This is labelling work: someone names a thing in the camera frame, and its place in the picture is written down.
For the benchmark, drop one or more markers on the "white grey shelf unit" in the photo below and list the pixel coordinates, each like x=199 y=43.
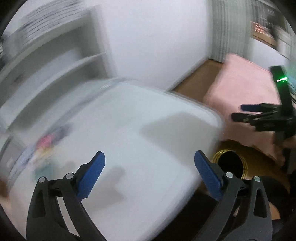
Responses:
x=55 y=75

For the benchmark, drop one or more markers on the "person's right hand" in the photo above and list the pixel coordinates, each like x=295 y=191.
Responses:
x=289 y=143

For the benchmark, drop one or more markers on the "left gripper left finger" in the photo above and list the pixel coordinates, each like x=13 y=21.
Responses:
x=88 y=174

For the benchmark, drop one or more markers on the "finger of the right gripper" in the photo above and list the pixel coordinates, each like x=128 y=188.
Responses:
x=245 y=118
x=259 y=107

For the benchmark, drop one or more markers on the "pink bed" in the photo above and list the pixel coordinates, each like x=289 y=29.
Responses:
x=242 y=82

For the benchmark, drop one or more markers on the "grey striped curtain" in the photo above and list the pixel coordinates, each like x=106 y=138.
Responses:
x=231 y=28

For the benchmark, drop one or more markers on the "black yellow trash bin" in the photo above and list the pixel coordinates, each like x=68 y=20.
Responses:
x=231 y=161

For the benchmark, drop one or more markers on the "pink yellow small box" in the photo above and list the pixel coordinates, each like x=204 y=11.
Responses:
x=45 y=142

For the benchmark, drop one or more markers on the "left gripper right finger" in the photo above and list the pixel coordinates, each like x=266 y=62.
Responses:
x=210 y=173

